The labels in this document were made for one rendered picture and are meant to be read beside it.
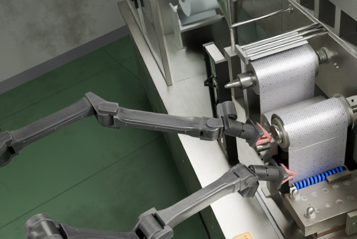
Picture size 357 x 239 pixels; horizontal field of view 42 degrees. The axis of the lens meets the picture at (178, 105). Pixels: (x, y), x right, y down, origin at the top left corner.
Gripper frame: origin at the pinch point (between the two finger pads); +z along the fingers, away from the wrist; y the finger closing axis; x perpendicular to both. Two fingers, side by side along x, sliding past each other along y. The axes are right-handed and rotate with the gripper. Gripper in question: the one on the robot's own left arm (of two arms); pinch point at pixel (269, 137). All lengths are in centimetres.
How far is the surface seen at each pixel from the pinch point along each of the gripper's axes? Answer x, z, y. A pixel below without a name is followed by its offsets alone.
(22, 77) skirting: -155, -38, -301
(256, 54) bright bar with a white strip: 22.2, -8.3, -21.1
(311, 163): -2.7, 18.5, 7.2
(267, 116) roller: 3.5, 3.2, -10.8
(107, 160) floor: -131, 17, -157
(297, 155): -0.4, 9.5, 7.5
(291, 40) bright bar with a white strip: 31.6, 5.7, -25.1
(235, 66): 1, 16, -67
